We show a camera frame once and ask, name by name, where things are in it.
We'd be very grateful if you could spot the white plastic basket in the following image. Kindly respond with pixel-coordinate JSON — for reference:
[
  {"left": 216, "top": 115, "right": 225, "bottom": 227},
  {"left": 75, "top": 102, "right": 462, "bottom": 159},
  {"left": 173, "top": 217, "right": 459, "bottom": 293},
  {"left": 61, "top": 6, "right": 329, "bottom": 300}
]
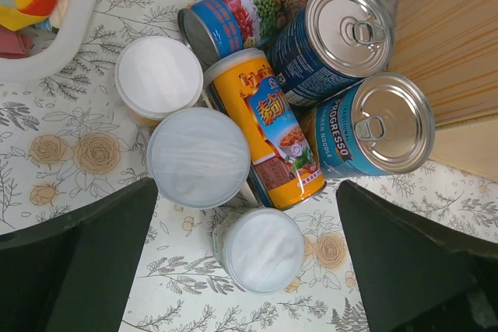
[{"left": 1, "top": 0, "right": 96, "bottom": 82}]

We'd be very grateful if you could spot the orange can clear lid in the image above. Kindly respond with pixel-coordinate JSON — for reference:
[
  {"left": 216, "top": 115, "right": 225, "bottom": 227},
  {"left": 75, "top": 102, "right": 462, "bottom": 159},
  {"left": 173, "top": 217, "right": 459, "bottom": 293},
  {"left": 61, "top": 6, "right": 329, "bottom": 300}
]
[{"left": 146, "top": 107, "right": 251, "bottom": 210}]

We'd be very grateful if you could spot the yellow can white lid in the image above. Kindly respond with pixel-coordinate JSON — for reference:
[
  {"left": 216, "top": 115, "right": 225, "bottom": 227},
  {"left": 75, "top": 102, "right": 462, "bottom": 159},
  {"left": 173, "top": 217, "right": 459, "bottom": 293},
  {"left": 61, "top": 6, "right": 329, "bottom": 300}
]
[{"left": 114, "top": 36, "right": 203, "bottom": 126}]

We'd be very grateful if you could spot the green can clear lid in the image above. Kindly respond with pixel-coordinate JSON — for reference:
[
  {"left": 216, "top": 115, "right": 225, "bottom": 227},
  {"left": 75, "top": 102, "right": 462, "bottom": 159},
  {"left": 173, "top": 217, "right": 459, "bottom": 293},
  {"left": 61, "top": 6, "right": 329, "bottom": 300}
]
[{"left": 212, "top": 208, "right": 305, "bottom": 295}]

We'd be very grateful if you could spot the blue mixed bean can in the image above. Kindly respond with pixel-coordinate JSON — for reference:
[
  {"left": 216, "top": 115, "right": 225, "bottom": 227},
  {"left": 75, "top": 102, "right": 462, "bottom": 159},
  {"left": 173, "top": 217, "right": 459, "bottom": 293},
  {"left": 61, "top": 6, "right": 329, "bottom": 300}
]
[{"left": 177, "top": 0, "right": 308, "bottom": 67}]

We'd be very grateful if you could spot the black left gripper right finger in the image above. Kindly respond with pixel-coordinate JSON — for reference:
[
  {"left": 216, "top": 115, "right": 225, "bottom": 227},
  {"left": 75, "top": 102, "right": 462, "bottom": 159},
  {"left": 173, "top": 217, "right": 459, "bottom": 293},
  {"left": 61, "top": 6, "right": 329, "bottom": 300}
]
[{"left": 336, "top": 180, "right": 497, "bottom": 331}]

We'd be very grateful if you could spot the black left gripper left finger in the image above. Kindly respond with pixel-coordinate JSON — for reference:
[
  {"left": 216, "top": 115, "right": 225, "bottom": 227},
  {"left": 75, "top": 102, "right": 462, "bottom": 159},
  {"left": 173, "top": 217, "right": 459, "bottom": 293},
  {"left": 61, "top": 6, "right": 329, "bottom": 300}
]
[{"left": 1, "top": 177, "right": 158, "bottom": 331}]

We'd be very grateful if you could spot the pink cloth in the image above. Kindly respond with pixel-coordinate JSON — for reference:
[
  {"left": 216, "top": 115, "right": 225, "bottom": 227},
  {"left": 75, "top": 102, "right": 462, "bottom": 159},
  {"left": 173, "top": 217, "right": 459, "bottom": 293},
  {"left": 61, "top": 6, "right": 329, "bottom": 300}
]
[{"left": 0, "top": 26, "right": 32, "bottom": 59}]

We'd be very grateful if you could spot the light blue Progresso soup can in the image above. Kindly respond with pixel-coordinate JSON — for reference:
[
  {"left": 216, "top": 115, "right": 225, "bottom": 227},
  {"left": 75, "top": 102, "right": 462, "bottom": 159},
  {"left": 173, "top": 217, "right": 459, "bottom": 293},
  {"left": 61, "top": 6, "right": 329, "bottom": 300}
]
[{"left": 300, "top": 73, "right": 435, "bottom": 179}]

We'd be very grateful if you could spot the wooden box counter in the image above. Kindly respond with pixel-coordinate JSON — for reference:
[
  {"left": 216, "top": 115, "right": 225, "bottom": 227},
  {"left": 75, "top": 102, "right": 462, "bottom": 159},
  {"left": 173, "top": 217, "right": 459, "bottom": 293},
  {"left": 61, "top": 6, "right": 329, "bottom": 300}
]
[{"left": 389, "top": 0, "right": 497, "bottom": 180}]

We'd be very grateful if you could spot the dark blue soup can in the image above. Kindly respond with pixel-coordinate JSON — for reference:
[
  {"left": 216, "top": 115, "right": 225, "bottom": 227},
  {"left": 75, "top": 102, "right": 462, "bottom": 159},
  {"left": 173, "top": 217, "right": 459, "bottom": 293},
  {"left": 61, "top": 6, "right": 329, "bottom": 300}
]
[{"left": 267, "top": 0, "right": 394, "bottom": 107}]

